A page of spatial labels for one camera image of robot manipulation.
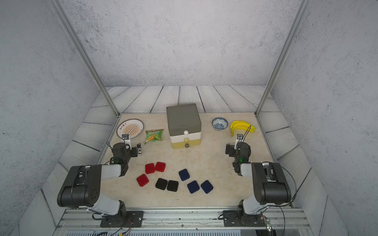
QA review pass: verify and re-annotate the red brooch box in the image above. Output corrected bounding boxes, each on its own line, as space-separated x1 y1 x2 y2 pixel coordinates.
136 174 149 187
145 163 155 175
155 162 166 172

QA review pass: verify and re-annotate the three-tier drawer cabinet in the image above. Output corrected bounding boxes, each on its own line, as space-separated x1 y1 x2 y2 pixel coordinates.
166 103 202 149

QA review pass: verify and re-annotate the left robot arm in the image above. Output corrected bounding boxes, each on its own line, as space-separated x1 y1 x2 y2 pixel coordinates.
57 143 144 228

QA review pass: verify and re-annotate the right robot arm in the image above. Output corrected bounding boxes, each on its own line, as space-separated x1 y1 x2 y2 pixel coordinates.
221 142 292 230

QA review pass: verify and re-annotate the black brooch box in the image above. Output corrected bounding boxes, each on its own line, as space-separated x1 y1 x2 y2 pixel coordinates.
166 180 179 192
155 178 168 190

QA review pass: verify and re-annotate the navy brooch box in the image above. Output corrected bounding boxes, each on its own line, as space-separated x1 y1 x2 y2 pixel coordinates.
179 169 190 181
187 181 200 194
200 180 214 194

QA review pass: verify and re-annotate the green snack bag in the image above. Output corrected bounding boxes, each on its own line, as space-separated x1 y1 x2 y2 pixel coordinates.
145 129 163 144

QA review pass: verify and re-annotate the round patterned plate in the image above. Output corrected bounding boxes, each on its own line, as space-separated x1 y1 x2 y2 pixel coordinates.
116 119 144 139

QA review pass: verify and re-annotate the yellow banana bunch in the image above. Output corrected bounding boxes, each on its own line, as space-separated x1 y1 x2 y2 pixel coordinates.
230 121 256 137

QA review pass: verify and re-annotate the blue white porcelain bowl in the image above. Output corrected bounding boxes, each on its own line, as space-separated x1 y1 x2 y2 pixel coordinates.
212 117 228 131

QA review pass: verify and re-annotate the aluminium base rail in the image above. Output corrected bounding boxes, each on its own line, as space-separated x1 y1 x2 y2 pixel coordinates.
54 207 313 236

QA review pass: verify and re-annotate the left frame post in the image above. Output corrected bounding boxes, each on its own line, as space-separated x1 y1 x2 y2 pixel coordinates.
48 0 120 117

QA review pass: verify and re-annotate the frame post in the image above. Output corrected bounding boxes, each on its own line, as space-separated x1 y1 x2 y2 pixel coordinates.
255 0 311 118
48 0 120 117

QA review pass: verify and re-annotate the right frame post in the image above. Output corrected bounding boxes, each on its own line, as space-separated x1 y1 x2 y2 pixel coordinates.
255 0 311 118

